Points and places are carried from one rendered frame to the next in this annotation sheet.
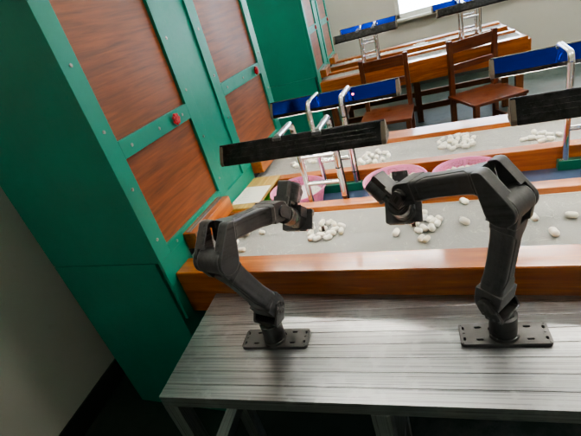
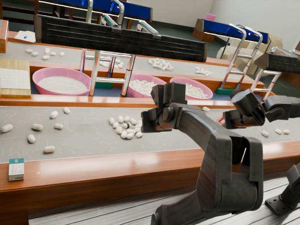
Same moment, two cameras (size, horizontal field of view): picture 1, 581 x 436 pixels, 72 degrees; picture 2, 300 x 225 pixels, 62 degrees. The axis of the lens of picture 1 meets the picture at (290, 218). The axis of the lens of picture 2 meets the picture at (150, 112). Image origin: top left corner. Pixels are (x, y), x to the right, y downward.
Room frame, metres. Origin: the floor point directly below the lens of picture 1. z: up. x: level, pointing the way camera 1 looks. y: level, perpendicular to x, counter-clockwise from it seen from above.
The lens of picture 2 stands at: (0.78, 0.56, 1.32)
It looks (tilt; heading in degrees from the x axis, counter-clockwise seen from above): 30 degrees down; 302
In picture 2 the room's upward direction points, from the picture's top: 17 degrees clockwise
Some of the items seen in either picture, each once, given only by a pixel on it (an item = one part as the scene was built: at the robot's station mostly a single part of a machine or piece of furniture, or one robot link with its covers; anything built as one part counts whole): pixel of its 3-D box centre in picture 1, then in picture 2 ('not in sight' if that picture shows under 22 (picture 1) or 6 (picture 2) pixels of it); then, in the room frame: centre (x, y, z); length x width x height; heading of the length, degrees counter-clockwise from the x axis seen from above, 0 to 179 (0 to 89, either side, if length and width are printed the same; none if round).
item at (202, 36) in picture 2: not in sight; (206, 27); (3.87, -5.70, 0.32); 0.42 x 0.42 x 0.63; 69
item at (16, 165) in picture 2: not in sight; (16, 168); (1.27, 0.34, 0.77); 0.06 x 0.04 x 0.02; 154
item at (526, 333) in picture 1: (502, 323); (291, 196); (0.67, -0.42, 0.71); 0.20 x 0.07 x 0.08; 69
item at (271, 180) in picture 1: (255, 192); (10, 76); (1.78, 0.13, 0.77); 0.33 x 0.15 x 0.01; 154
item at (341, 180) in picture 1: (316, 177); (118, 76); (1.43, -0.14, 0.90); 0.20 x 0.19 x 0.45; 64
